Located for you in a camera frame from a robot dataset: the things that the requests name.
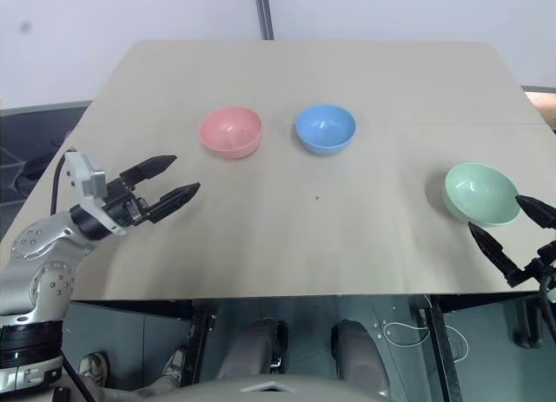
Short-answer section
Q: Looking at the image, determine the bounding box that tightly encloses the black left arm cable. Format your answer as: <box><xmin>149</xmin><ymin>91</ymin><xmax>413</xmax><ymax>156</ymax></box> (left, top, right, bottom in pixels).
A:
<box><xmin>49</xmin><ymin>148</ymin><xmax>77</xmax><ymax>216</ymax></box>

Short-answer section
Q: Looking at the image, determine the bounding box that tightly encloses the black table leg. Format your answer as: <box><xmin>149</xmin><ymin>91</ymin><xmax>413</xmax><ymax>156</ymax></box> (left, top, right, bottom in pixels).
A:
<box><xmin>421</xmin><ymin>295</ymin><xmax>464</xmax><ymax>402</ymax></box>
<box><xmin>184</xmin><ymin>310</ymin><xmax>217</xmax><ymax>379</ymax></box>

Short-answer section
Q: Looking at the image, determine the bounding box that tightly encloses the grey robot torso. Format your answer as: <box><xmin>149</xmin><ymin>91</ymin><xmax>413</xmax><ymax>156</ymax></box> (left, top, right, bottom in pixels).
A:
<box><xmin>129</xmin><ymin>372</ymin><xmax>392</xmax><ymax>402</ymax></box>

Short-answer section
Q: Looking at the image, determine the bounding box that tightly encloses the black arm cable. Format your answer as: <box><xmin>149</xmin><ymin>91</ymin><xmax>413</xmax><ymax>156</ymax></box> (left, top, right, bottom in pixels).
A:
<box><xmin>49</xmin><ymin>148</ymin><xmax>77</xmax><ymax>216</ymax></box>
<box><xmin>514</xmin><ymin>269</ymin><xmax>556</xmax><ymax>349</ymax></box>

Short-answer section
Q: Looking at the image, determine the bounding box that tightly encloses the white thin floor cable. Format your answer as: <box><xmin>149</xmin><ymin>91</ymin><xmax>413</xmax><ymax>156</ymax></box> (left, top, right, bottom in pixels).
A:
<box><xmin>383</xmin><ymin>322</ymin><xmax>470</xmax><ymax>360</ymax></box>

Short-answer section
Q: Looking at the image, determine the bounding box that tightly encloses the grey sneaker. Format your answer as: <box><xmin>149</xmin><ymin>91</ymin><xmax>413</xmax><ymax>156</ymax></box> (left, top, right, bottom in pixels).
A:
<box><xmin>161</xmin><ymin>347</ymin><xmax>189</xmax><ymax>386</ymax></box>
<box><xmin>79</xmin><ymin>352</ymin><xmax>110</xmax><ymax>389</ymax></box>

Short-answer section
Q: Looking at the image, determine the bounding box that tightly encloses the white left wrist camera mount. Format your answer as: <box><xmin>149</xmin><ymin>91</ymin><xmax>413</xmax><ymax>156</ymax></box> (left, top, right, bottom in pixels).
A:
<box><xmin>63</xmin><ymin>151</ymin><xmax>108</xmax><ymax>213</ymax></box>

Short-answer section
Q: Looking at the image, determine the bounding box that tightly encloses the black wire rack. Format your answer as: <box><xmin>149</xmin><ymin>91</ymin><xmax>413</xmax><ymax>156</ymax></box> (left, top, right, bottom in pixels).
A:
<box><xmin>0</xmin><ymin>135</ymin><xmax>28</xmax><ymax>200</ymax></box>

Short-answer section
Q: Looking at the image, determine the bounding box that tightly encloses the green bowl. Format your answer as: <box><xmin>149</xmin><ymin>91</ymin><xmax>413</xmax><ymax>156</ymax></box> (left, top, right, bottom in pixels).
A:
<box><xmin>443</xmin><ymin>161</ymin><xmax>521</xmax><ymax>228</ymax></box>

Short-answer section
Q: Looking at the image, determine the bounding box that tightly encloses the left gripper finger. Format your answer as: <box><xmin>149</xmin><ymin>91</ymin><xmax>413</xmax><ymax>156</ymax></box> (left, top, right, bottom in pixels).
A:
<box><xmin>119</xmin><ymin>155</ymin><xmax>179</xmax><ymax>191</ymax></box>
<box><xmin>148</xmin><ymin>181</ymin><xmax>202</xmax><ymax>225</ymax></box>

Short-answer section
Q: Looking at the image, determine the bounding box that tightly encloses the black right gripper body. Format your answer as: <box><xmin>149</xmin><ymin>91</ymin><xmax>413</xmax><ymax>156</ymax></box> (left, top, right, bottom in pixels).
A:
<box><xmin>523</xmin><ymin>243</ymin><xmax>556</xmax><ymax>287</ymax></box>

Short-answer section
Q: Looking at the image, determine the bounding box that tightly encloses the brown wooden board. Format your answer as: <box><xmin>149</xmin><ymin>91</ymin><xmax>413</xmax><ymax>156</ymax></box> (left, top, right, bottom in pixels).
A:
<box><xmin>522</xmin><ymin>85</ymin><xmax>556</xmax><ymax>136</ymax></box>

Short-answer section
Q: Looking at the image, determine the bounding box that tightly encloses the grey wall pillar strip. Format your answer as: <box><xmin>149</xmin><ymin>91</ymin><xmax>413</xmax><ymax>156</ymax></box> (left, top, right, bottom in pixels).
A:
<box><xmin>252</xmin><ymin>0</ymin><xmax>276</xmax><ymax>42</ymax></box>

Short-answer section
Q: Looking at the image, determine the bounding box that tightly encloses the dark rounded grey shape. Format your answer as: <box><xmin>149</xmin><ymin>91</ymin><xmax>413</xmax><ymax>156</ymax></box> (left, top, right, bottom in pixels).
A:
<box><xmin>215</xmin><ymin>317</ymin><xmax>289</xmax><ymax>382</ymax></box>

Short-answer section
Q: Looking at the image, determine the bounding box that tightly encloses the pink red bowl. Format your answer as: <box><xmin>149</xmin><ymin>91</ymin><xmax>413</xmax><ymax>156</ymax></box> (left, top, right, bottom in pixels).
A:
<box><xmin>198</xmin><ymin>106</ymin><xmax>265</xmax><ymax>161</ymax></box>

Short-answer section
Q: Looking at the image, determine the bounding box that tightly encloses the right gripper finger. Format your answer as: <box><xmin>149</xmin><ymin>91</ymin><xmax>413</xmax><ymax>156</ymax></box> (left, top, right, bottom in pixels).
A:
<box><xmin>514</xmin><ymin>194</ymin><xmax>556</xmax><ymax>231</ymax></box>
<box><xmin>467</xmin><ymin>221</ymin><xmax>530</xmax><ymax>288</ymax></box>

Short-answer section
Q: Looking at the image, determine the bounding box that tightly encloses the blue bowl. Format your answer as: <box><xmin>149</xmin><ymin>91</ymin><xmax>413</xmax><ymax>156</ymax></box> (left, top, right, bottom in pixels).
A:
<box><xmin>295</xmin><ymin>103</ymin><xmax>357</xmax><ymax>156</ymax></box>

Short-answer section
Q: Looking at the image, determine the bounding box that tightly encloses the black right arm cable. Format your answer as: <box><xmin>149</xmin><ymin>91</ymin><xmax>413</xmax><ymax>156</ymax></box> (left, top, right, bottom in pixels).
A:
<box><xmin>514</xmin><ymin>269</ymin><xmax>556</xmax><ymax>349</ymax></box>

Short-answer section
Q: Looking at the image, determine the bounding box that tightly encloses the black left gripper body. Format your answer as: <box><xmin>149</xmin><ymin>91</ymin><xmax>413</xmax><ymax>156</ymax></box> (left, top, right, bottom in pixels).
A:
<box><xmin>103</xmin><ymin>177</ymin><xmax>154</xmax><ymax>228</ymax></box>

